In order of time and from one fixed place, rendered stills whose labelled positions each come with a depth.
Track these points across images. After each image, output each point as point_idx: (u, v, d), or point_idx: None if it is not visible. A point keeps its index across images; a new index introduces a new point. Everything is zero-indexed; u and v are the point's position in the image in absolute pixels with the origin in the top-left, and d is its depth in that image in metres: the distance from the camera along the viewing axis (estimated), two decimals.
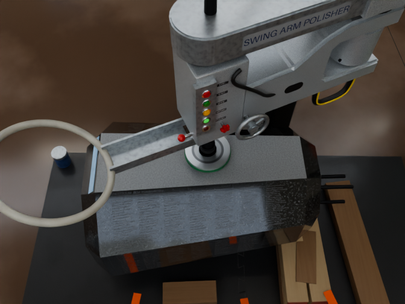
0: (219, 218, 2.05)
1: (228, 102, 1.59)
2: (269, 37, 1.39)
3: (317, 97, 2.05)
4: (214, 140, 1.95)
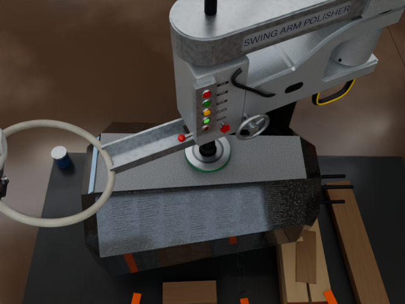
0: (219, 218, 2.05)
1: (228, 102, 1.59)
2: (269, 37, 1.39)
3: (317, 97, 2.05)
4: (214, 140, 1.95)
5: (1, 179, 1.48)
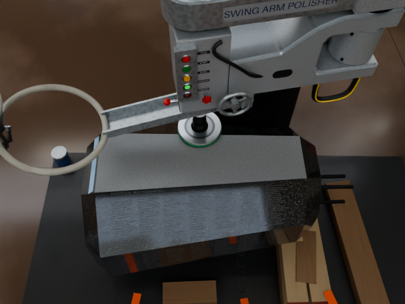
0: (219, 218, 2.05)
1: (211, 73, 1.66)
2: (251, 14, 1.44)
3: (316, 93, 2.06)
4: (204, 117, 2.05)
5: (5, 126, 1.80)
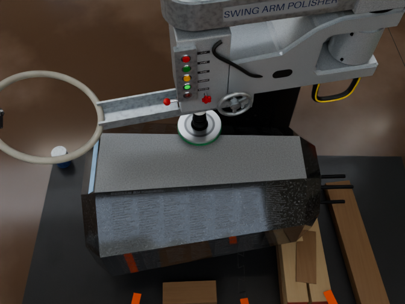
0: (219, 218, 2.05)
1: (210, 73, 1.66)
2: (250, 14, 1.44)
3: (316, 93, 2.06)
4: (204, 116, 2.03)
5: None
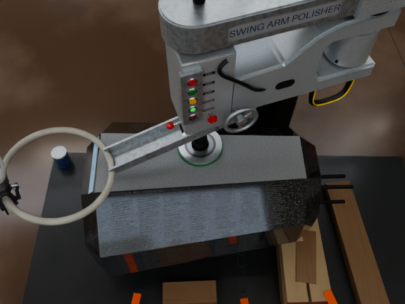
0: (219, 218, 2.05)
1: (216, 93, 1.61)
2: (255, 30, 1.40)
3: (313, 97, 2.05)
4: (205, 136, 2.00)
5: (12, 186, 1.76)
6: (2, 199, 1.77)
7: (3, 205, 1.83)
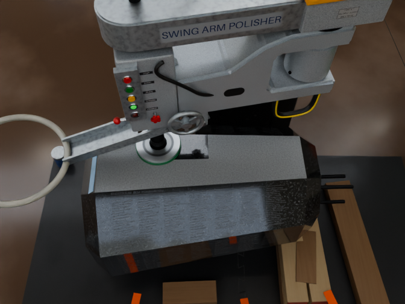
0: (219, 218, 2.05)
1: (157, 93, 1.61)
2: (190, 34, 1.39)
3: (275, 108, 2.01)
4: (161, 135, 2.00)
5: None
6: None
7: None
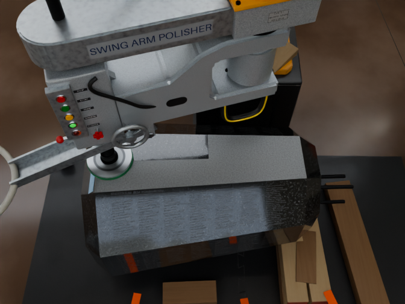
0: (219, 218, 2.05)
1: (96, 110, 1.57)
2: (119, 49, 1.36)
3: (224, 113, 2.00)
4: (110, 149, 1.96)
5: None
6: None
7: None
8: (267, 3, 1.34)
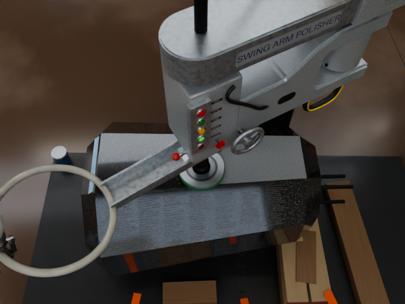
0: (219, 218, 2.05)
1: (222, 119, 1.55)
2: (261, 52, 1.35)
3: (308, 104, 2.03)
4: (207, 158, 1.93)
5: (7, 239, 1.56)
6: None
7: None
8: None
